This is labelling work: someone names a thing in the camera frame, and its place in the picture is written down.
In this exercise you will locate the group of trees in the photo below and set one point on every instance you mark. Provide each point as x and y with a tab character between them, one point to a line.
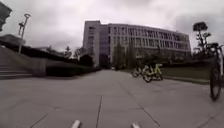
121	56

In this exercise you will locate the grey stone paved ground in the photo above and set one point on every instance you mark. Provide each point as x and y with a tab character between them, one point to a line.
106	96

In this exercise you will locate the yellow bicycle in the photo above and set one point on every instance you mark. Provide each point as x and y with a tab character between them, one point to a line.
154	72

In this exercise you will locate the large pale many-windowed building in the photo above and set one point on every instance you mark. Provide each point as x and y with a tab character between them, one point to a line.
146	38

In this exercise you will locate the dark clipped hedge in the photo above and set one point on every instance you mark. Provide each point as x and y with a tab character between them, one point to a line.
66	70

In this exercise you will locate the robot's own part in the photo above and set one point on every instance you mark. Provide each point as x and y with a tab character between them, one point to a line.
76	124
135	125

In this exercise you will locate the long dark hedge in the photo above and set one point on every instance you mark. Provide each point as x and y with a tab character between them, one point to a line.
40	53

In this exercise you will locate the tall thin tree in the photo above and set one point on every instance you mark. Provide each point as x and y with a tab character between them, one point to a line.
201	36

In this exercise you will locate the lamp pole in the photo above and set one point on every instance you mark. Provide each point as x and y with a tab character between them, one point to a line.
22	31

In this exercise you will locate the grey stone steps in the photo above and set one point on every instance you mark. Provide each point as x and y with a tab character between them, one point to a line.
15	66

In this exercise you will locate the dark bicycle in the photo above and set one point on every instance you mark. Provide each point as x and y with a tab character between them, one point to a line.
215	83

